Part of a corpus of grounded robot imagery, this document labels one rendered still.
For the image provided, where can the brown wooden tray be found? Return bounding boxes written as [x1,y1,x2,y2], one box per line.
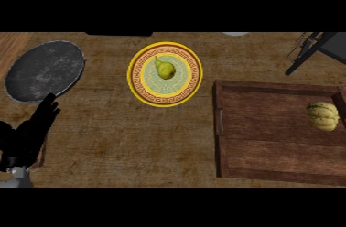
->
[213,79,346,187]

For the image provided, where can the pale yellow ribbed squash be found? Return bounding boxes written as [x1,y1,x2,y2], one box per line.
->
[306,101,340,132]

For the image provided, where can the yellow patterned round plate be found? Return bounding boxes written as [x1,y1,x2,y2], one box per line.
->
[126,41,204,109]

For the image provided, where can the yellow green pear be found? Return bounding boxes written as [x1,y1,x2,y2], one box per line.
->
[153,56,178,81]

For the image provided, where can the white round object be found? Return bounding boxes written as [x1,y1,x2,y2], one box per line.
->
[221,31,250,37]

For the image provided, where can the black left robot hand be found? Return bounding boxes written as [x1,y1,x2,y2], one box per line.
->
[0,92,62,173]

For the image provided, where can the black wire tiered shelf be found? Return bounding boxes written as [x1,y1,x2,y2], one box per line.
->
[284,31,346,77]

